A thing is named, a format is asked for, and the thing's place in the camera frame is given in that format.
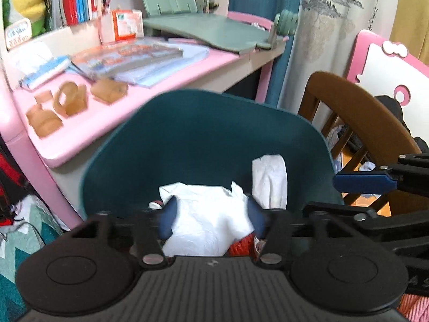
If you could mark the black bag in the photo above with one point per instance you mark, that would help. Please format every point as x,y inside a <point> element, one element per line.
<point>392,110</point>

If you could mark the light blue clear folder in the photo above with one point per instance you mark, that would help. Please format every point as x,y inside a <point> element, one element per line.
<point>189,61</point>

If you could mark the blue striped cloth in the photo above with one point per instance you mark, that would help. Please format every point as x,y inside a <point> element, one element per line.
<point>337,137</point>

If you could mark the white small desk device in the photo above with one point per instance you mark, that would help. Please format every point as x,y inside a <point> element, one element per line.
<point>18,33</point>

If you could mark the white tissue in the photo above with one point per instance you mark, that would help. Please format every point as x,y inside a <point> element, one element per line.
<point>269,181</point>

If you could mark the white tree print curtain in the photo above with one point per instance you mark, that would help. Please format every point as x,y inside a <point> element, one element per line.
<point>335,40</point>

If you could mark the teal zigzag quilt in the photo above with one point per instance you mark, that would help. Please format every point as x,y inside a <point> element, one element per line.
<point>20,251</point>

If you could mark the blue white booklet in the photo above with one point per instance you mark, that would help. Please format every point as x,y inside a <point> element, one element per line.
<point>43,72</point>

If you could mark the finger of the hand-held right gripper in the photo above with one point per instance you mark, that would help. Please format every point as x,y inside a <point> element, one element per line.
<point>342,211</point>
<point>362,181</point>

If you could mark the small square wooden piece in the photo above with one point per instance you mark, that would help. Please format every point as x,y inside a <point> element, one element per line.
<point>43,97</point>

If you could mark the orange white carton box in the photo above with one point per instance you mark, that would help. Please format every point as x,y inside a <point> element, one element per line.
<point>127,25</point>

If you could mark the yellow curtain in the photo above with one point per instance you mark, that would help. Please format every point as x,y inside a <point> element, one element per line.
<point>412,13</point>

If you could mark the colourful magazine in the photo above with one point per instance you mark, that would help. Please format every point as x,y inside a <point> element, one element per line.
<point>127,55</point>

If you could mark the pink pen holder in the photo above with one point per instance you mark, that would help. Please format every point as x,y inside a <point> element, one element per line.
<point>107,28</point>

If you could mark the rounded wooden piece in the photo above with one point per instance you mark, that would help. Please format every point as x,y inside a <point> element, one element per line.
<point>109,91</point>

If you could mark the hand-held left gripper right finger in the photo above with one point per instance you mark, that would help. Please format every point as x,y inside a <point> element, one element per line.
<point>256,219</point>

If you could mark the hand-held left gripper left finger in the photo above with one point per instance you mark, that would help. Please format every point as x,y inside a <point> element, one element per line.
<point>167,219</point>

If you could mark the yellow plush toy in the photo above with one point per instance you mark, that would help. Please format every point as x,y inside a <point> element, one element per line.
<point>30,0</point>

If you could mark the pink desk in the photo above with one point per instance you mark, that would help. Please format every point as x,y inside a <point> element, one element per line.
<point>83,134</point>

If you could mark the coral knitted clothing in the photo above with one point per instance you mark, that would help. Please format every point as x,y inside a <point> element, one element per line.
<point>415,308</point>

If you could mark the white plastic bag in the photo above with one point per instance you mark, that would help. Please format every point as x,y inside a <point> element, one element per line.
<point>207,218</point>

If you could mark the red black backpack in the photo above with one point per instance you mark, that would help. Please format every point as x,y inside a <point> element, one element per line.
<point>10,181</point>

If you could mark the blocky wooden piece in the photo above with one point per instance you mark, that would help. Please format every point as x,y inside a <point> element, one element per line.
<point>43,121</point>

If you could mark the red knitted cloth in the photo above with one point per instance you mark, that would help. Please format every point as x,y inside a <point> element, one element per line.
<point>241,246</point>

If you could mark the green pencil cup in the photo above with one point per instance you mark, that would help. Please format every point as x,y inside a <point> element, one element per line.
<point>204,1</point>

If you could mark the pink framed white board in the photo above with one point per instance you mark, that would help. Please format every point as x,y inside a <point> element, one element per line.
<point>385,70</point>

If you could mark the green ribbed knob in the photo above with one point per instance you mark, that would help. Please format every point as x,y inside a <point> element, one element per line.
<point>286,21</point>

